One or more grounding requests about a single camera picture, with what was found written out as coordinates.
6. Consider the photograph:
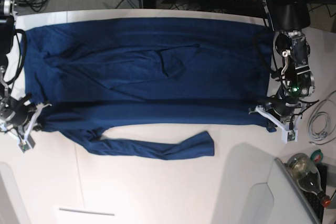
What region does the green tape roll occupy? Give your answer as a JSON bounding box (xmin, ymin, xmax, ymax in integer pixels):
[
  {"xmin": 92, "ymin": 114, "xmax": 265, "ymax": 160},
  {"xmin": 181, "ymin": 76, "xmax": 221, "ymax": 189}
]
[{"xmin": 310, "ymin": 149, "xmax": 323, "ymax": 164}]

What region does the clear glass bottle red cap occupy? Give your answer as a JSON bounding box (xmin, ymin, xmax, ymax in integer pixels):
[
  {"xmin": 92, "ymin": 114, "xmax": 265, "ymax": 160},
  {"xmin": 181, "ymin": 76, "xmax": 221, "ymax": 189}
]
[{"xmin": 287, "ymin": 153, "xmax": 331, "ymax": 208}]

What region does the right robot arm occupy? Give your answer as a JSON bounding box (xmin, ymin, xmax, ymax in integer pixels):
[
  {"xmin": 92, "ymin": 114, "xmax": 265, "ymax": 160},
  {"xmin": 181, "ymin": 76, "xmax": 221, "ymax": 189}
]
[{"xmin": 1, "ymin": 0, "xmax": 35, "ymax": 130}]

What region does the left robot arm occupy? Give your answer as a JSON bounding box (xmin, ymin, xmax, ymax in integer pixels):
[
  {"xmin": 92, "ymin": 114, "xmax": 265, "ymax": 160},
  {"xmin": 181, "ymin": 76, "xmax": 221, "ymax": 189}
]
[{"xmin": 261, "ymin": 0, "xmax": 315, "ymax": 121}]

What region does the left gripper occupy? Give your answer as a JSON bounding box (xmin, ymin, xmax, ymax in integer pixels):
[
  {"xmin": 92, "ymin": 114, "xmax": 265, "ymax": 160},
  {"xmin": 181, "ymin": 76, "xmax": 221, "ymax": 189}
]
[{"xmin": 267, "ymin": 96, "xmax": 302, "ymax": 119}]

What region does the black mat under bottle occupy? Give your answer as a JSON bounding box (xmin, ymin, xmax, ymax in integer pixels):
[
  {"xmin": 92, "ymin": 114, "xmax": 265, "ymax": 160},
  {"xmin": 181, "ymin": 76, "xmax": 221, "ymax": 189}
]
[{"xmin": 301, "ymin": 163, "xmax": 329, "ymax": 221}]

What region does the dark blue t-shirt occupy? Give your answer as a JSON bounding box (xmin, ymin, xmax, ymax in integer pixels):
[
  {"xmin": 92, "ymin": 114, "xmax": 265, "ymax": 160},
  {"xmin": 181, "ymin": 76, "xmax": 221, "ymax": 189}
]
[{"xmin": 24, "ymin": 18, "xmax": 274, "ymax": 160}]

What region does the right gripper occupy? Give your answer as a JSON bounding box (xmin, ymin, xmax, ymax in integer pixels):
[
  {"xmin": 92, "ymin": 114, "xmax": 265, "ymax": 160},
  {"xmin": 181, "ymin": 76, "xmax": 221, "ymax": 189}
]
[{"xmin": 1, "ymin": 94, "xmax": 36, "ymax": 127}]

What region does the coiled white cable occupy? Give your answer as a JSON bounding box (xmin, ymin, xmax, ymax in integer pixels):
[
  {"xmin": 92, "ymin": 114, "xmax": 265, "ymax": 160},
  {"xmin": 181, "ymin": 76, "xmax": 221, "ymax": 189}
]
[{"xmin": 307, "ymin": 98, "xmax": 336, "ymax": 145}]

